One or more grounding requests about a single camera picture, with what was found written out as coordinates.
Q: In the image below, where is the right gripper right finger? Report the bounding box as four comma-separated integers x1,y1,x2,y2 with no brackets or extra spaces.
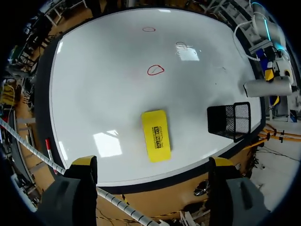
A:
208,156,273,226

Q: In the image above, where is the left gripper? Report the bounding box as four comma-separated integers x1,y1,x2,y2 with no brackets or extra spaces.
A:
263,57,295,106

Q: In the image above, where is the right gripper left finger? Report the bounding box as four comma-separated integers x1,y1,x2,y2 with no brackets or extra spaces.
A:
35,155,98,226

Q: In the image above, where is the grey hand-held probe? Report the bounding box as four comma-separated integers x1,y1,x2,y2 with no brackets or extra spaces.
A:
243,76,293,97

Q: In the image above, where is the yellow whiteboard eraser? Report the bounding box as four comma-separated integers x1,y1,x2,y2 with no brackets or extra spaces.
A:
141,109,173,163

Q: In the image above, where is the large whiteboard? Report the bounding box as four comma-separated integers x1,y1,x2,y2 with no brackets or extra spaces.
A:
48,8,263,185

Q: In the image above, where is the red capped marker pen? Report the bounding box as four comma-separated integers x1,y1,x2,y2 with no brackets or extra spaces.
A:
45,138,55,165

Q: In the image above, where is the black mesh cup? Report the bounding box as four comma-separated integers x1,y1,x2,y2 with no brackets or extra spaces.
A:
206,101,250,143

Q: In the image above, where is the white cable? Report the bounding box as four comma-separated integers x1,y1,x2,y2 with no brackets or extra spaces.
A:
0,117,152,226
233,20,261,62

